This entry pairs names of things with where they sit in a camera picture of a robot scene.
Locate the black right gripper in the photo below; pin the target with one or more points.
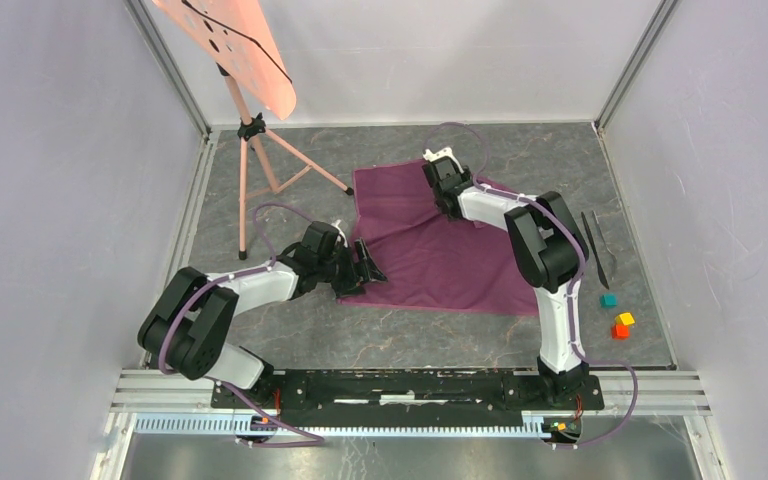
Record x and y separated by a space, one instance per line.
466 174

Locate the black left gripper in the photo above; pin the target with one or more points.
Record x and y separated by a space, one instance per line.
350 286

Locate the purple cloth napkin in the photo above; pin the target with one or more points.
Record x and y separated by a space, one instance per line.
431 262

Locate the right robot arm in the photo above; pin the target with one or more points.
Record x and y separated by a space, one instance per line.
549 254

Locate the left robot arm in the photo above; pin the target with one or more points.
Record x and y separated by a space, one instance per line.
187 328

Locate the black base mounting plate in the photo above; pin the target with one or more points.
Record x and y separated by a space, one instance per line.
419 397

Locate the black knife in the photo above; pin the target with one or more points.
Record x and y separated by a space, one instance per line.
591 240

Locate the teal cube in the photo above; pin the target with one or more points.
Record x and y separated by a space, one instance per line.
608 301

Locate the yellow cube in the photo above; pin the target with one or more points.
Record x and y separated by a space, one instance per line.
625 318

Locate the red cube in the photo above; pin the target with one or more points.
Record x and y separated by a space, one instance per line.
620 332

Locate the pink music stand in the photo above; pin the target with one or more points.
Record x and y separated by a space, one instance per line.
237 37

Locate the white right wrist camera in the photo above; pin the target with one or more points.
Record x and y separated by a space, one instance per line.
445 153

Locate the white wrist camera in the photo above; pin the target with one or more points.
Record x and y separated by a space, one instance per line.
445 153
339 228

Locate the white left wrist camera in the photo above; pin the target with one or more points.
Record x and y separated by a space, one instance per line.
339 228

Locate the slotted cable duct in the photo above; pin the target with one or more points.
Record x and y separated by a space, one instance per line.
254 426

